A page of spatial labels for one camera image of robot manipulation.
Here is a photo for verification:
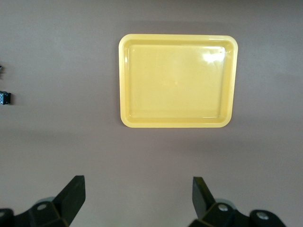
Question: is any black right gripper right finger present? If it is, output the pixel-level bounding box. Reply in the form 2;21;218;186
189;176;287;227

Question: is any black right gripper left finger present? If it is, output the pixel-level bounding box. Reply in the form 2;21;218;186
14;175;86;227

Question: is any yellow plastic tray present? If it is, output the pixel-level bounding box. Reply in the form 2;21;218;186
117;34;239;129

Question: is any brown table cover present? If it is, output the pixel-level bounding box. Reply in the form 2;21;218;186
0;0;303;227

